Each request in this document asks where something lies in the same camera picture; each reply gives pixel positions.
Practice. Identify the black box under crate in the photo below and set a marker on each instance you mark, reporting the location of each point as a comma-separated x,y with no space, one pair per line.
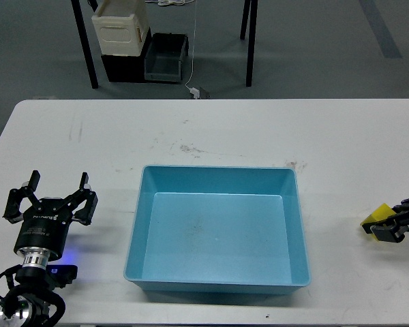
128,69

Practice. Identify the black right table leg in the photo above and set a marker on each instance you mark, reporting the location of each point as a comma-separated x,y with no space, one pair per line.
251,25

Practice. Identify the black left table leg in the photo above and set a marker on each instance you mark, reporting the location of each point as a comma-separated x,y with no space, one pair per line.
82,32

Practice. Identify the black table leg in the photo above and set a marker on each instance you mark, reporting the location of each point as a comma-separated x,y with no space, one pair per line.
82,32
244,20
251,25

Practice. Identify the cream plastic crate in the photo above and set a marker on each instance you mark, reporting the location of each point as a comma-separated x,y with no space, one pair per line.
121,27

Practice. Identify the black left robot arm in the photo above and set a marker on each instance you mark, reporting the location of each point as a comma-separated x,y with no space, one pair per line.
31,299

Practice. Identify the dark grey storage bin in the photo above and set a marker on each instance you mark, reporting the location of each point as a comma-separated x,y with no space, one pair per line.
165,56

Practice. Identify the blue plastic tray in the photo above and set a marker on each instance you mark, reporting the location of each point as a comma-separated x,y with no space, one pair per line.
218,229

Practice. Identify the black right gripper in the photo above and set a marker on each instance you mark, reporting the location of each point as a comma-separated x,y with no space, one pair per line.
393,229

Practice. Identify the white power adapter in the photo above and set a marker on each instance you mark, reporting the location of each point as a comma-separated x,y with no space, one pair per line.
194,93

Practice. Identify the black rear table leg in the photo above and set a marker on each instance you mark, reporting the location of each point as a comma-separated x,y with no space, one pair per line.
244,20

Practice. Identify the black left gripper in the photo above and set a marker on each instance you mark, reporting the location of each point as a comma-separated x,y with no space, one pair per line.
48,228

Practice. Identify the yellow block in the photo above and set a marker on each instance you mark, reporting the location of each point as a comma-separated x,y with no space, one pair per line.
376,217

